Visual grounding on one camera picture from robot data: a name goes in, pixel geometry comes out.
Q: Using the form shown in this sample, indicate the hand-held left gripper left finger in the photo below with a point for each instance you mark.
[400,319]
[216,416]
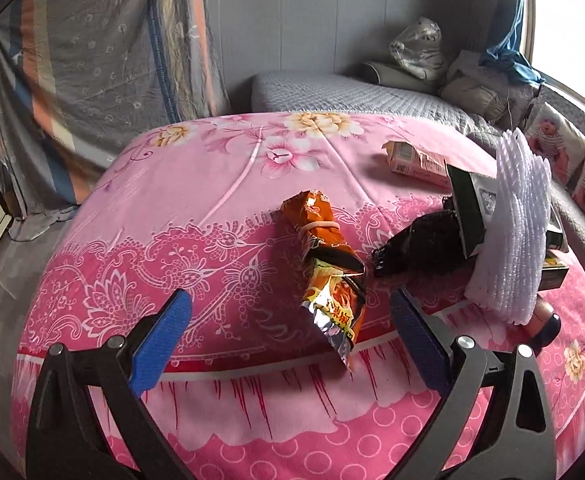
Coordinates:
[162,345]

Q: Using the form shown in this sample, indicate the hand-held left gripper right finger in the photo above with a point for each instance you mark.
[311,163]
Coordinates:
[417,345]

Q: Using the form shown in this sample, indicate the orange snack bag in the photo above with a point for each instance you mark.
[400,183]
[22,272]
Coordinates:
[322,225]

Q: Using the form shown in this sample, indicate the white green medicine box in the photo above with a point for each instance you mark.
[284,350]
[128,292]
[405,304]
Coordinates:
[554,272]

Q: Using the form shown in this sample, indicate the tan bottle with dark cap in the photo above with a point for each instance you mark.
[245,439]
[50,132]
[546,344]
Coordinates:
[542,322]

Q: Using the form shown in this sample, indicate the black and white box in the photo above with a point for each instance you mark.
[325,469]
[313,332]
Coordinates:
[465,210]

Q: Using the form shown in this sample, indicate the pink floral blanket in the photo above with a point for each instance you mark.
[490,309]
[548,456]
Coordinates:
[197,200]

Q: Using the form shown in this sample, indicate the stack of white foam nets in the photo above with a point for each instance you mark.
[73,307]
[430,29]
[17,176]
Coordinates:
[512,220]

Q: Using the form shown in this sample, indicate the pink torn paper carton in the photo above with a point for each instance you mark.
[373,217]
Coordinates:
[412,162]

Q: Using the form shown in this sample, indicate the beige pillow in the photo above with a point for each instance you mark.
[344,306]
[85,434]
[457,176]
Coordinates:
[477,90]

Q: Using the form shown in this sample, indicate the grey pillow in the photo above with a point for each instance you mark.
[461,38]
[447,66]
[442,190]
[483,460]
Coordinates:
[387,77]

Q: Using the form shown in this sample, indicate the grey striped hanging cloth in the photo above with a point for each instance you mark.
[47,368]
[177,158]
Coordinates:
[97,60]

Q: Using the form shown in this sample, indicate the tiger plush in plastic bag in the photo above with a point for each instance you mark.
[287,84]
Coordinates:
[420,45]

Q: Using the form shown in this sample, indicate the blue curtain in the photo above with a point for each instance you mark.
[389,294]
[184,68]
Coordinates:
[509,50]

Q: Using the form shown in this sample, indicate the window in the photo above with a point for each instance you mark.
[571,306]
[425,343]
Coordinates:
[557,20]

